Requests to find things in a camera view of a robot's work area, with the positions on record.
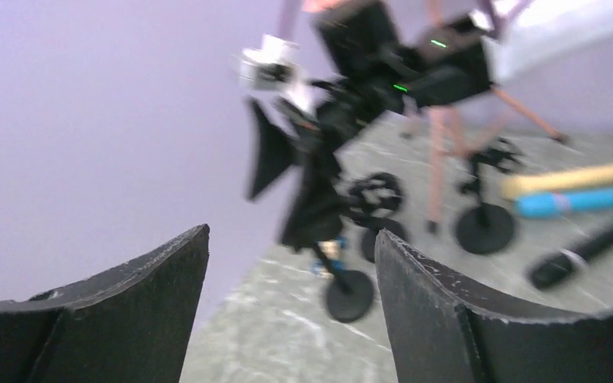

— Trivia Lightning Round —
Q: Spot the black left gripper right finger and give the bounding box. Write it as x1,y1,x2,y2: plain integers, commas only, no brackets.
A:
375,231,613,383

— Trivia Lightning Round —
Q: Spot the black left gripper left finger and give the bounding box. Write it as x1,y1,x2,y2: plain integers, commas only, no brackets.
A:
0,224,210,383

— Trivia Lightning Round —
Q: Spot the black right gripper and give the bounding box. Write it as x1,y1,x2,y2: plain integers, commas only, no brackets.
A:
247,79,405,250

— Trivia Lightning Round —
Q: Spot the black shock-mount round stand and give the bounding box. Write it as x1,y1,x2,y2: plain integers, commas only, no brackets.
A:
346,172,409,263

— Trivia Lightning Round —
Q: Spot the black microphone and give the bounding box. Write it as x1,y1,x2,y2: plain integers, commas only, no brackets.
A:
527,223,613,290

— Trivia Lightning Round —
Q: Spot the black round-base tall stand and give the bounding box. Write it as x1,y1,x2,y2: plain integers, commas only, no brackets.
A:
311,243,374,323

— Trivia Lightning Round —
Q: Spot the blue microphone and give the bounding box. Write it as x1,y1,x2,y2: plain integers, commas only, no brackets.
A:
513,188,613,219

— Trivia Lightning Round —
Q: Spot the black round-base clip stand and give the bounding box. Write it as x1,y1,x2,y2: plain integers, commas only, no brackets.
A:
454,137,522,255

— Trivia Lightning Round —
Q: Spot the cream yellow microphone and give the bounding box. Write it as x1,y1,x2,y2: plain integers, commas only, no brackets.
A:
500,163,613,200

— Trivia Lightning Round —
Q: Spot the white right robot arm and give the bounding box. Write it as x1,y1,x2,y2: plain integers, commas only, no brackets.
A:
239,1,613,251

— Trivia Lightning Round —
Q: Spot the pink perforated music stand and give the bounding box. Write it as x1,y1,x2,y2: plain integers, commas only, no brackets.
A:
301,0,572,235

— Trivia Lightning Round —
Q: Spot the cream blue toy brick car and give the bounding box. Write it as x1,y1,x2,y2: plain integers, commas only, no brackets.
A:
311,236,347,278

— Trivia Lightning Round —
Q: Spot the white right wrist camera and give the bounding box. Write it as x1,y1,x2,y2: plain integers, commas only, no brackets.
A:
238,34,315,115

